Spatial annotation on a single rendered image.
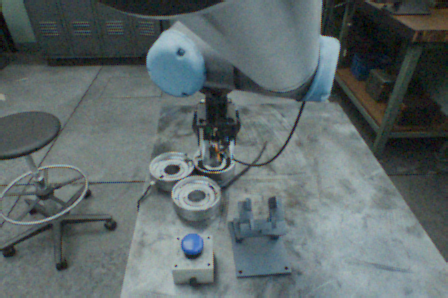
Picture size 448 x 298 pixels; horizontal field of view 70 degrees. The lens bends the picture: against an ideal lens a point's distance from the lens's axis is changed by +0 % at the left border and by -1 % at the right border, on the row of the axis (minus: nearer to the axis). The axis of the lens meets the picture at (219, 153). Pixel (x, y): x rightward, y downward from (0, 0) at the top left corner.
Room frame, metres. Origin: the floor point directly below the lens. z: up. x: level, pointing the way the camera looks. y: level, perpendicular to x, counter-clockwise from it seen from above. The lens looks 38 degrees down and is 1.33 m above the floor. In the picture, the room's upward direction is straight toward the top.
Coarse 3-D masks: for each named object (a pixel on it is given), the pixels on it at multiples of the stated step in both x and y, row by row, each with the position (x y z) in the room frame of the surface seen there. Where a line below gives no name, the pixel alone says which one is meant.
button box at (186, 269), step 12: (180, 240) 0.36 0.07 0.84; (204, 240) 0.36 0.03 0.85; (180, 252) 0.34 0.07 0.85; (204, 252) 0.34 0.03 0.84; (180, 264) 0.31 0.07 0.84; (192, 264) 0.31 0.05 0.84; (204, 264) 0.31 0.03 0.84; (180, 276) 0.30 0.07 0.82; (192, 276) 0.31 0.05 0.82; (204, 276) 0.31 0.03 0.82
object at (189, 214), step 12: (192, 180) 0.54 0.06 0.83; (204, 180) 0.54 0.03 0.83; (192, 192) 0.51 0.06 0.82; (204, 192) 0.50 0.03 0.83; (216, 192) 0.50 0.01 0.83; (192, 204) 0.47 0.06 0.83; (204, 204) 0.47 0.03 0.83; (216, 204) 0.46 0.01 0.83; (192, 216) 0.44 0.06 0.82; (204, 216) 0.44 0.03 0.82
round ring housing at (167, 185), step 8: (176, 152) 0.63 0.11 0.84; (152, 160) 0.60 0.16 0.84; (160, 160) 0.62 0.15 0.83; (184, 160) 0.62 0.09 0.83; (152, 168) 0.58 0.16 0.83; (160, 168) 0.58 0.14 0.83; (168, 168) 0.60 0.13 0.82; (176, 168) 0.60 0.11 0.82; (184, 168) 0.58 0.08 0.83; (192, 168) 0.57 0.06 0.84; (152, 176) 0.55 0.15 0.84; (168, 176) 0.56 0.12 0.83; (176, 176) 0.56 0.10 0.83; (184, 176) 0.54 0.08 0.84; (160, 184) 0.53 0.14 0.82; (168, 184) 0.53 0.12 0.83
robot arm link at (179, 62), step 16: (176, 32) 0.38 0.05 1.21; (192, 32) 0.38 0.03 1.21; (160, 48) 0.36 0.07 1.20; (176, 48) 0.35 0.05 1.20; (192, 48) 0.36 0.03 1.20; (208, 48) 0.36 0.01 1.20; (160, 64) 0.36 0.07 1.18; (176, 64) 0.35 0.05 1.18; (192, 64) 0.34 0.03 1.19; (208, 64) 0.36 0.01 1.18; (224, 64) 0.35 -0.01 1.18; (160, 80) 0.36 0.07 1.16; (176, 80) 0.35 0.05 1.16; (192, 80) 0.34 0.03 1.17; (208, 80) 0.36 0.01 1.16; (224, 80) 0.35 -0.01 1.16; (176, 96) 0.36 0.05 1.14
